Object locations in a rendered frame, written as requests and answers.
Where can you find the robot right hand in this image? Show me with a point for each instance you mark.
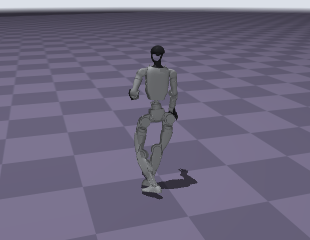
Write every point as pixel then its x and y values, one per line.
pixel 174 113

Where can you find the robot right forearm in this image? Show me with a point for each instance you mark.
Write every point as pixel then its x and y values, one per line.
pixel 172 102

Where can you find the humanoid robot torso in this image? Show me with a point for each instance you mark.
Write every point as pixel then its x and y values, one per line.
pixel 156 88

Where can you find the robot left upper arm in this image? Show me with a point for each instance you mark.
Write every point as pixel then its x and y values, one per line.
pixel 137 81

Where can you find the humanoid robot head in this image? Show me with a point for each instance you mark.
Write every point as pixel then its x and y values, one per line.
pixel 158 50

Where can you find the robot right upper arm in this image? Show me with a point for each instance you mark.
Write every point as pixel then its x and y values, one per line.
pixel 173 83

